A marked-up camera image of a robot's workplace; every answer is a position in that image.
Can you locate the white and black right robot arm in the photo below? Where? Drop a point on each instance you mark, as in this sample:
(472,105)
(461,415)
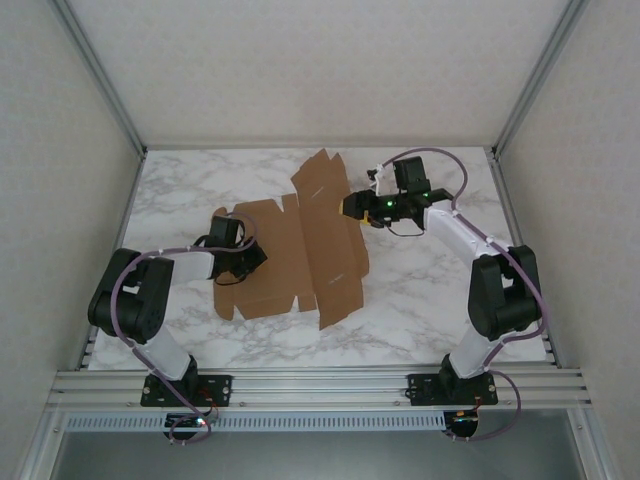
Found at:
(450,227)

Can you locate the short aluminium frame leg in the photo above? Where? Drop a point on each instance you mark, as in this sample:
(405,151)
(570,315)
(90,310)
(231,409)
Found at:
(595,450)
(40,445)

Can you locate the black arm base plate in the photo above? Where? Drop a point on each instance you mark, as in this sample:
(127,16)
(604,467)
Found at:
(422,387)
(220,385)

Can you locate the grey metal shelf panel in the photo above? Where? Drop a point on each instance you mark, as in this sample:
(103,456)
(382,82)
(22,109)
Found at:
(320,457)

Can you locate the aluminium frame post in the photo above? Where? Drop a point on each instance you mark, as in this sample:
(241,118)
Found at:
(103,75)
(536,75)

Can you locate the thin aluminium table edge rail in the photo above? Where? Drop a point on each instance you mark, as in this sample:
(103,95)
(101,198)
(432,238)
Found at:
(320,147)

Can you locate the small controller circuit board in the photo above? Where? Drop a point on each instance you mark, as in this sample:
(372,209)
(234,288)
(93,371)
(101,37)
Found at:
(187,423)
(462,422)

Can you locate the brown cardboard box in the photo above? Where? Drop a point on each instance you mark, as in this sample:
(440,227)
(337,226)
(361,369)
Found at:
(325,240)

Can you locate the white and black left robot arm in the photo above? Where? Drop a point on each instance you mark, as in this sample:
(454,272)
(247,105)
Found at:
(160,350)

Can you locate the aluminium table side rail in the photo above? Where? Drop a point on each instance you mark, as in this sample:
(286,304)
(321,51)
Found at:
(118,240)
(501,185)

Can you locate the wide aluminium mounting rail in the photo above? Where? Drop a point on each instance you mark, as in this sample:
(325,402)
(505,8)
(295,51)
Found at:
(320,387)

